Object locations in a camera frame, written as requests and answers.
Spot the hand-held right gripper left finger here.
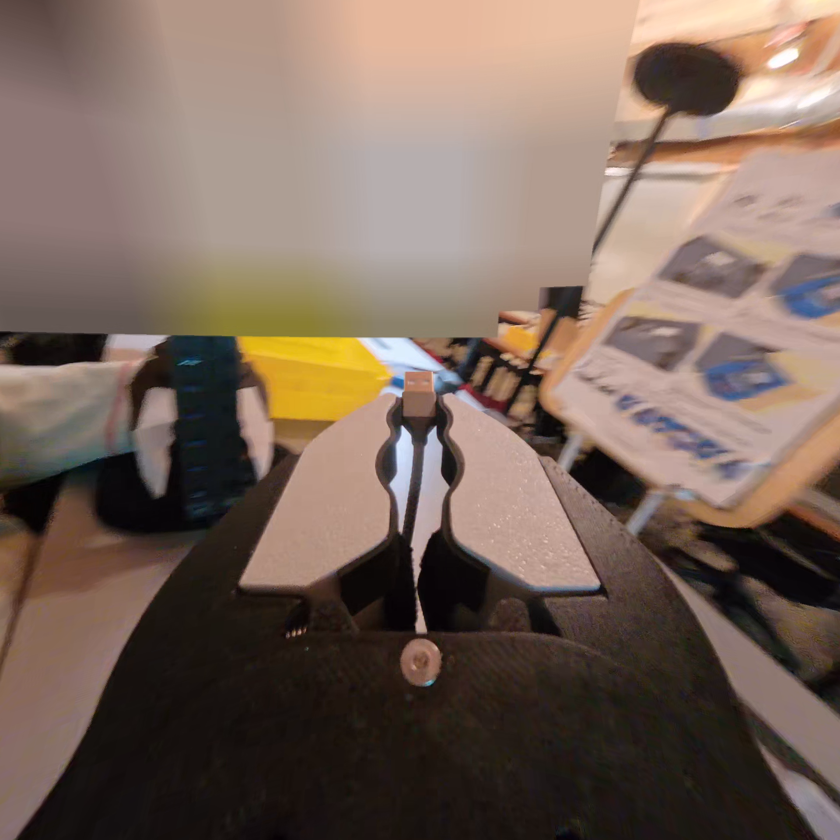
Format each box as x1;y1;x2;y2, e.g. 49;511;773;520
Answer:
238;392;403;590

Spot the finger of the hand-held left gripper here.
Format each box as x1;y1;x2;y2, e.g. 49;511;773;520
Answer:
239;384;277;475
133;386;179;500

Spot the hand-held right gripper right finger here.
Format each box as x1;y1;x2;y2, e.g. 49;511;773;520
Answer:
433;394;602;596

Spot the black multi-port usb hub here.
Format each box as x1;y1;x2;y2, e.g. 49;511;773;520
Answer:
157;336;258;527

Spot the yellow plastic bin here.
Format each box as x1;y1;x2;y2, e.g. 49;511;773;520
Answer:
238;336;396;422

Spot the grey braided usb cable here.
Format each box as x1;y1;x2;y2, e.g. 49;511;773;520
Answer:
397;369;439;549

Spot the person's left forearm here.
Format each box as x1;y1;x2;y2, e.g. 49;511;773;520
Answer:
0;358;144;492

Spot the black quilted pad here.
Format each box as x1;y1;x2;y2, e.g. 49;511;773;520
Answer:
95;445;298;534

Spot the wooden display board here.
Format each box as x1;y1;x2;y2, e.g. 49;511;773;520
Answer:
538;289;840;531

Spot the printed instruction sheet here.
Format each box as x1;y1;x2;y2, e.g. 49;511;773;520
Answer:
545;146;840;509

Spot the thin black hub cable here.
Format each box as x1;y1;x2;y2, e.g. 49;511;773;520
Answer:
0;518;43;667

